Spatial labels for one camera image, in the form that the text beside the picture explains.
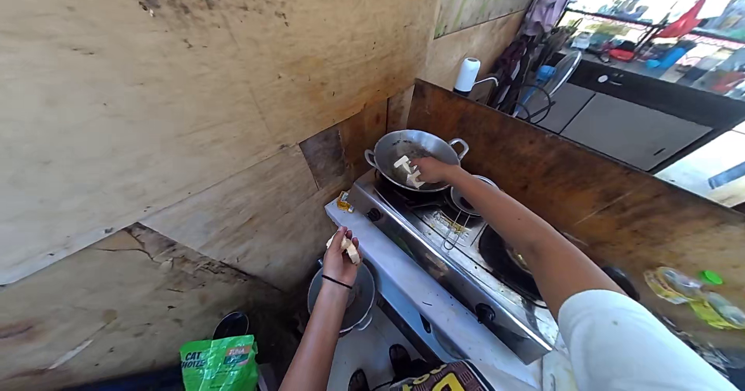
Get person's right hand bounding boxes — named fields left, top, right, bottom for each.
left=410, top=156, right=459, bottom=185

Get person's left hand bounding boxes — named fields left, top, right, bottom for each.
left=323, top=226, right=362, bottom=289

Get white tofu pieces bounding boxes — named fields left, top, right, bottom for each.
left=326, top=232, right=362, bottom=265

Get person's left forearm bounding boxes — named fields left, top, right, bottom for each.
left=279, top=274, right=355, bottom=391

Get person's right forearm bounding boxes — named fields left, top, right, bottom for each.
left=445, top=165, right=731, bottom=391

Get silver gas stove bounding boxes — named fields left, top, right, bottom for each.
left=350, top=168, right=561, bottom=365

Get grey metal pot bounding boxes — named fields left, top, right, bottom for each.
left=307, top=256, right=377, bottom=336

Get white water dispenser pump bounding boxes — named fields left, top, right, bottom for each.
left=453, top=57, right=499, bottom=98

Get black round burner pan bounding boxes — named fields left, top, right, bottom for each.
left=478, top=223, right=549, bottom=308

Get person's legs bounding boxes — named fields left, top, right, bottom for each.
left=348, top=344, right=413, bottom=391

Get small black pan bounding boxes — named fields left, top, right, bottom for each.
left=212, top=311, right=250, bottom=341

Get person's body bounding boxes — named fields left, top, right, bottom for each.
left=389, top=360, right=496, bottom=391

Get green cat food bag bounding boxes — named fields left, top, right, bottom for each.
left=180, top=335, right=259, bottom=391

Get brown wooden partition board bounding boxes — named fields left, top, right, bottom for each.
left=408, top=79, right=745, bottom=354

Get purple patterned curtain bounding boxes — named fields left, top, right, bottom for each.
left=521, top=0, right=582, bottom=37

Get red cloth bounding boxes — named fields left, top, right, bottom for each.
left=656, top=0, right=710, bottom=40

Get silver wok with handles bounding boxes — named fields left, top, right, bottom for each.
left=364, top=129, right=470, bottom=193

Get metal strainer with wire handle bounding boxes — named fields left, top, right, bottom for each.
left=444, top=175, right=499, bottom=251

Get black cable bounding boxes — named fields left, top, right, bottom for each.
left=514, top=84, right=555, bottom=125

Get grey cabinet with black frame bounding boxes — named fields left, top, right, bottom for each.
left=524, top=52, right=745, bottom=175

